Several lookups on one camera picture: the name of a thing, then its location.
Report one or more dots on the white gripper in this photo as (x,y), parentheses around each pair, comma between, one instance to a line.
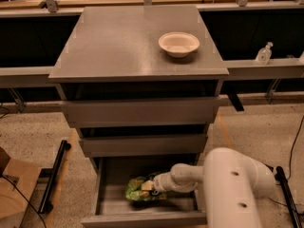
(159,183)

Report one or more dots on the green rice chip bag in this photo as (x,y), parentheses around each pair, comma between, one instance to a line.
(134,191)

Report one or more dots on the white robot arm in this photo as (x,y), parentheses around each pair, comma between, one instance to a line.
(232,182)

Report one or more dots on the grey open bottom drawer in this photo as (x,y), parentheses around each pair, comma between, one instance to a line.
(110,208)

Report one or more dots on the grey middle drawer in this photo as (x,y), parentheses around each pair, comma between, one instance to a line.
(143,145)

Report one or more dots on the grey drawer cabinet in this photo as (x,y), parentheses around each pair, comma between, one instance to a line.
(114,54)

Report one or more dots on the grey top drawer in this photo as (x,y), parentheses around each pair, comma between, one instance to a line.
(141,112)

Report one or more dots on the black bar left floor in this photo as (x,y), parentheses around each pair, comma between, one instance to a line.
(51,174)

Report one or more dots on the black bar floor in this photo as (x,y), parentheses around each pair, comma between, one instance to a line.
(280,176)
(51,174)

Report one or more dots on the brown cardboard box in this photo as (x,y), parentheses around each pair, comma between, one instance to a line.
(17,183)

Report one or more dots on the black bar right floor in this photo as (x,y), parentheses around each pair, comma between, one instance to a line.
(280,176)

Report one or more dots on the clear sanitizer pump bottle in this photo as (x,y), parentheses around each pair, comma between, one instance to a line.
(264,54)

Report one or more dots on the grey metal rail frame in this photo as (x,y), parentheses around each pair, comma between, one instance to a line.
(31,47)

